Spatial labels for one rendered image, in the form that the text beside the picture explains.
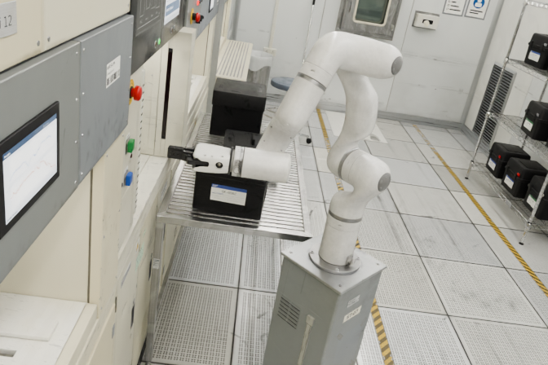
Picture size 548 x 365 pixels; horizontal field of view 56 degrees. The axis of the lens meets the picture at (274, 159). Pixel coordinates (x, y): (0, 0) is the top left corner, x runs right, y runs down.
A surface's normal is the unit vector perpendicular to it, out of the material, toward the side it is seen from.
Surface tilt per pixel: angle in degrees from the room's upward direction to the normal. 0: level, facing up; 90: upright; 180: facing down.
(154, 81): 90
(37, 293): 90
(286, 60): 90
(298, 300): 90
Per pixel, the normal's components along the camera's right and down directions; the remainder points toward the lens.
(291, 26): 0.00, 0.39
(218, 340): 0.16, -0.91
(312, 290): -0.69, 0.17
